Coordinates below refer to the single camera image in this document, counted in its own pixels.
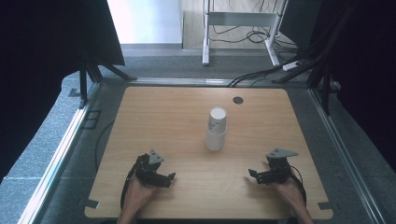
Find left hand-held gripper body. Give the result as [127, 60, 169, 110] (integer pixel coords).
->
[134, 149, 165, 188]

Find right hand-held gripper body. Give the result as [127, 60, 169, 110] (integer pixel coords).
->
[263, 147, 300, 185]

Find person's right hand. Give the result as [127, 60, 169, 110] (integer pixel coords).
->
[270, 178, 305, 210]

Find person's left hand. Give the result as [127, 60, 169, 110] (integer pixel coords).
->
[123, 174, 159, 213]

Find white power strip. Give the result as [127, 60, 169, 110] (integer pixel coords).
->
[281, 60, 303, 72]

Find black metal stand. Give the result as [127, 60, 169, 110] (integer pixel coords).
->
[271, 6, 358, 117]

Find black tripod stand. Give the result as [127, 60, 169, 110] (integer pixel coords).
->
[78, 52, 138, 110]

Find black curtain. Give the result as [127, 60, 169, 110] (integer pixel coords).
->
[0, 0, 126, 185]
[311, 0, 396, 174]

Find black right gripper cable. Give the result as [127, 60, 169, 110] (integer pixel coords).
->
[289, 164, 308, 207]

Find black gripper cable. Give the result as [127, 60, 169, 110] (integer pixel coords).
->
[120, 155, 148, 211]
[289, 164, 308, 207]

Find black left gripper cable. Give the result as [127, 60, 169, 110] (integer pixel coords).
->
[120, 155, 148, 211]

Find thin black floor cable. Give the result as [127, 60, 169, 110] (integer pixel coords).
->
[93, 120, 116, 172]

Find aluminium floor rail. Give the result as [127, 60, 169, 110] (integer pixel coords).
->
[17, 81, 103, 224]
[128, 77, 235, 88]
[307, 88, 388, 224]

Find black power cable bundle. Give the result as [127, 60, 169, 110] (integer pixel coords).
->
[228, 55, 302, 88]

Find tangled black floor cables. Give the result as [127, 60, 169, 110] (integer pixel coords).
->
[207, 23, 301, 62]

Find white metal desk frame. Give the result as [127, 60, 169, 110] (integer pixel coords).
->
[201, 0, 290, 67]

